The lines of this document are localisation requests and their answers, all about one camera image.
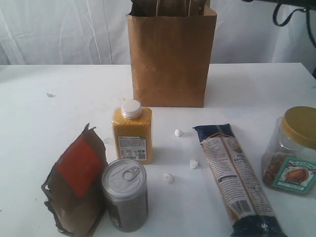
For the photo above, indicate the white paper ball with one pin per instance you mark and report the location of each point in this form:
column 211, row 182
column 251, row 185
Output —
column 193, row 164
column 178, row 133
column 168, row 178

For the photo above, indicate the dark seed can pull-tab lid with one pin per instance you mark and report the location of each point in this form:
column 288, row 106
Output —
column 124, row 184

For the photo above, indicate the brown paper shopping bag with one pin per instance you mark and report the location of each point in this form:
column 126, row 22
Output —
column 170, row 45

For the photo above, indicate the yellow grain bottle white cap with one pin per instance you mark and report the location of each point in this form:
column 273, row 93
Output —
column 132, row 130

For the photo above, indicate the brown pouch with orange label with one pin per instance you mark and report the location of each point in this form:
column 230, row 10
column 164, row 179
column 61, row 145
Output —
column 73, row 189

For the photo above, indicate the long pasta packet dark blue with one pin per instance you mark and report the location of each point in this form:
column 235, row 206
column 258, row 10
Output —
column 247, row 205

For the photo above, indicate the clear nut jar gold lid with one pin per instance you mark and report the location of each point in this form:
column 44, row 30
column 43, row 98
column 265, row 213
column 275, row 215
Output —
column 289, row 162

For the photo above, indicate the white backdrop curtain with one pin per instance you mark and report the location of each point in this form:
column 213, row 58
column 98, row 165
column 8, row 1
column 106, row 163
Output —
column 95, row 32

